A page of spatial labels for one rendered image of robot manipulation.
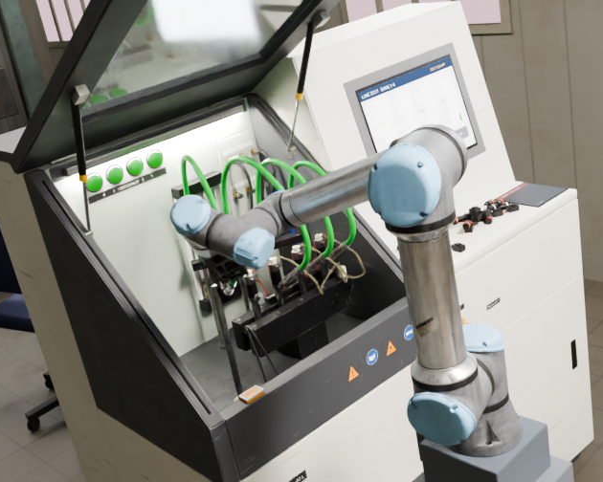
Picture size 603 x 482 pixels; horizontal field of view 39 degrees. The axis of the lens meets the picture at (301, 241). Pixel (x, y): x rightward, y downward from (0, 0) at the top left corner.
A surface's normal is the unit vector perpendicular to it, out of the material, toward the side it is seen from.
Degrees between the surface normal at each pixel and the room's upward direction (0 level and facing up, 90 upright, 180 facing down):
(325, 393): 90
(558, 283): 90
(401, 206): 82
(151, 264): 90
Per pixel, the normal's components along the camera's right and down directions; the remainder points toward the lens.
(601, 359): -0.18, -0.91
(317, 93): 0.59, -0.06
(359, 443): 0.66, 0.16
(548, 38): -0.70, 0.38
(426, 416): -0.45, 0.52
